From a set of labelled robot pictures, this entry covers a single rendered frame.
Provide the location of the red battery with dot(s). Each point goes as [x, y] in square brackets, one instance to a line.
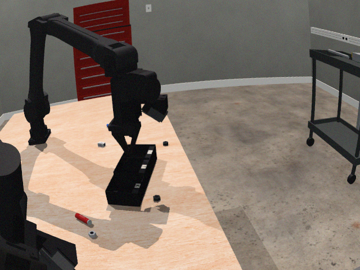
[83, 219]

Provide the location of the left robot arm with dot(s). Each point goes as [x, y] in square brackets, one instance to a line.
[128, 82]

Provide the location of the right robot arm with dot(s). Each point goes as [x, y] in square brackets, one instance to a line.
[56, 253]

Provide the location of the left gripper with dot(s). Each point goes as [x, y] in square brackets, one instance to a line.
[123, 129]

